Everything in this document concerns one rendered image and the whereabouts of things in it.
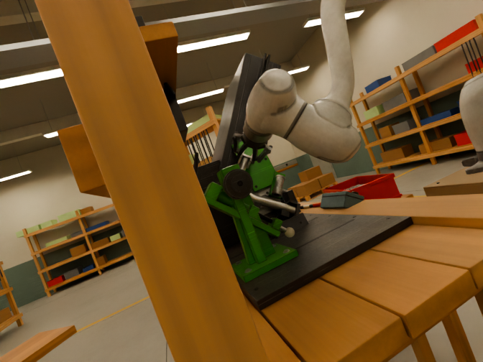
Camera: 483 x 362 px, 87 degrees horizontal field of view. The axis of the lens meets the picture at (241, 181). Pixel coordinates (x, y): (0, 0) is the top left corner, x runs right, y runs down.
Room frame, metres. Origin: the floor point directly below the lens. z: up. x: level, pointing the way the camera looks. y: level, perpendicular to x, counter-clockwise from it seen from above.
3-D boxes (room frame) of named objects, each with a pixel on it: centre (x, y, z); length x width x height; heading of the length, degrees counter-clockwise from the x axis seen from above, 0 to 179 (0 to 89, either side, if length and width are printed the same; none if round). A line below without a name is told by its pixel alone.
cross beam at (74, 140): (0.96, 0.37, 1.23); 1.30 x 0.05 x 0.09; 17
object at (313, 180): (7.37, -1.85, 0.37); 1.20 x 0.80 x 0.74; 115
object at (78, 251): (8.26, 5.45, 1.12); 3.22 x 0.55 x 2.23; 107
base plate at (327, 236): (1.07, 0.01, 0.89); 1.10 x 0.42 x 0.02; 17
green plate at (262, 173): (1.01, -0.07, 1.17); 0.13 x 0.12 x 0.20; 17
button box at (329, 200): (0.97, -0.33, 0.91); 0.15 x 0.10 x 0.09; 17
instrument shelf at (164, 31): (0.99, 0.26, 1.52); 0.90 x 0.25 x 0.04; 17
